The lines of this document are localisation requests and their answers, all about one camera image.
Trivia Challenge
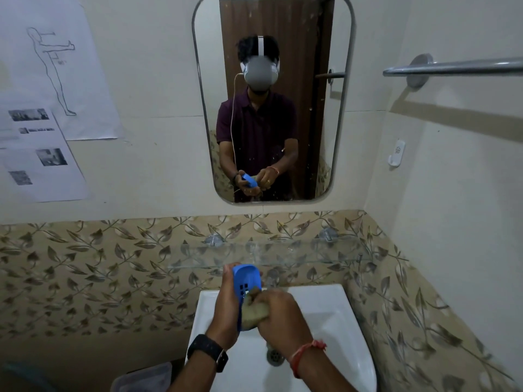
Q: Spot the person's left hand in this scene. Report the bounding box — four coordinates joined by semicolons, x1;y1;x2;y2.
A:
205;263;242;351

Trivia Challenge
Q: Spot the person's right hand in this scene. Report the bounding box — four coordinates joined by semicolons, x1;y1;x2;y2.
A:
245;287;314;356

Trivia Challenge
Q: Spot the blue plastic soap dish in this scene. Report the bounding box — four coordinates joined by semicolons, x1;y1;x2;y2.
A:
232;264;263;332

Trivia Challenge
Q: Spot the beige sponge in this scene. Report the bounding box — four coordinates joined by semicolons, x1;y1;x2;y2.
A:
242;286;271;328

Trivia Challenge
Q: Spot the person's left forearm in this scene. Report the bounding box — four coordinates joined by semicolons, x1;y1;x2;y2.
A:
167;355;219;392

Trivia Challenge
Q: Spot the person's right forearm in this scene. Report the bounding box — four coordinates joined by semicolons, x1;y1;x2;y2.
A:
292;344;358;392

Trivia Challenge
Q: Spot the chrome tap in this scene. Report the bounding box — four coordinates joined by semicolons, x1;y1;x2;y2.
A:
263;268;287;289

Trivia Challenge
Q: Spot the glass shelf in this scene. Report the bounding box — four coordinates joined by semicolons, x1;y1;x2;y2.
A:
169;237;364;271

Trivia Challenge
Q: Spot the white ceramic sink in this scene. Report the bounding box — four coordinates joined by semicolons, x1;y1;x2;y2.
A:
187;284;377;392

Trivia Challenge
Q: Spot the black smartwatch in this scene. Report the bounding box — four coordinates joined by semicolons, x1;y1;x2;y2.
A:
187;334;229;373

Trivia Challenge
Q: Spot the grey plastic container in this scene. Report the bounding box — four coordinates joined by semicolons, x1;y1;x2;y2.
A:
110;362;173;392

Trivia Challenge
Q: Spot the white paper sheet with photos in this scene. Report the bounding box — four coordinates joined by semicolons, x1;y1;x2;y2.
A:
0;134;91;203
0;92;66;149

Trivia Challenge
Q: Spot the paper poster with figure drawing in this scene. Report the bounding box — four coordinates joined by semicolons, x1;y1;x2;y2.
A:
0;0;125;141

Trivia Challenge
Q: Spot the chrome towel bar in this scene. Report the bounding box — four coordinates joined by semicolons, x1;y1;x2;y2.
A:
383;54;523;89

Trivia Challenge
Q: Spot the red thread bracelet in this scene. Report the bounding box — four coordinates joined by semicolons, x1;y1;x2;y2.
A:
289;340;327;379

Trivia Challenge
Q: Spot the white wall hook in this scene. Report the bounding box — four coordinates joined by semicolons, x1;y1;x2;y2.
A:
387;139;406;168

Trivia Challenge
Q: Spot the rounded wall mirror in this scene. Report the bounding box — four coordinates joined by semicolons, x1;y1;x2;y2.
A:
192;0;355;205

